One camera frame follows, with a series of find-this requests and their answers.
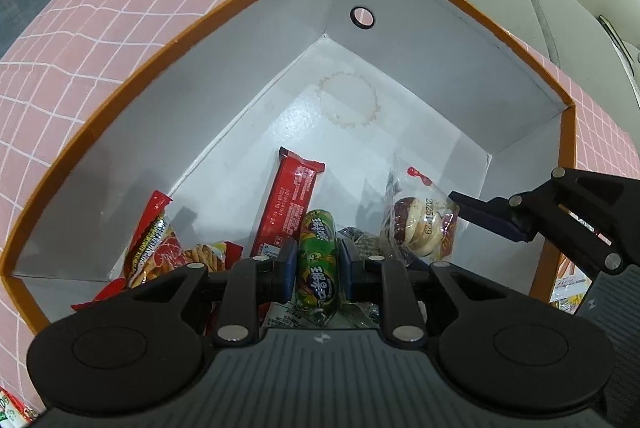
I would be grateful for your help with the white green-label packet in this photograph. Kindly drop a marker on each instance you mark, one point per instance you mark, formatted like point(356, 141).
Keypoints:
point(275, 315)

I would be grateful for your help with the red stick snack bag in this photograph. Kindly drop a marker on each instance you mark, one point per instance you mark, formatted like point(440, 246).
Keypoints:
point(160, 253)

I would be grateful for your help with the large red snack bag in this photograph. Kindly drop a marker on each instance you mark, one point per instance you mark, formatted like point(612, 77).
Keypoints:
point(12, 408)

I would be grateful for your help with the green sausage snack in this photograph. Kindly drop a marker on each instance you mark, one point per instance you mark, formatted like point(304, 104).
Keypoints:
point(317, 258)

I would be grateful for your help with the orange cardboard box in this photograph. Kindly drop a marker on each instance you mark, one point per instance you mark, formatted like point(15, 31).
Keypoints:
point(400, 73)

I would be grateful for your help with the pink checked tablecloth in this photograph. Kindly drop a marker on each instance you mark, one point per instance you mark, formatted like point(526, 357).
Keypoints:
point(100, 33)

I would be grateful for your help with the red wafer bar packet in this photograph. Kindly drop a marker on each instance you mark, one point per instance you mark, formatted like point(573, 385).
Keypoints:
point(292, 198)

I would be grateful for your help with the clear brown brittle packet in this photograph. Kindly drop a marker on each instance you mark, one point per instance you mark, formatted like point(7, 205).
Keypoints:
point(362, 240)

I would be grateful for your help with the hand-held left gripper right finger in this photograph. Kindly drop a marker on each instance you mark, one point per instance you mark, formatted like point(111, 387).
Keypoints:
point(350, 270)

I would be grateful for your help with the white spicy strip packet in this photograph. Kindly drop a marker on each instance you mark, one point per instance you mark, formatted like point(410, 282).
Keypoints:
point(570, 288)

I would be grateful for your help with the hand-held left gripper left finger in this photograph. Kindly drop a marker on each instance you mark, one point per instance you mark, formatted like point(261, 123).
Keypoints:
point(287, 270)

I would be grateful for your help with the clear round cake packet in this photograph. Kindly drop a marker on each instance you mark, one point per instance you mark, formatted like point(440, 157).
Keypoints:
point(420, 223)

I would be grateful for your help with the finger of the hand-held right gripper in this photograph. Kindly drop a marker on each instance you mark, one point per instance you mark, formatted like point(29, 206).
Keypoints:
point(492, 213)

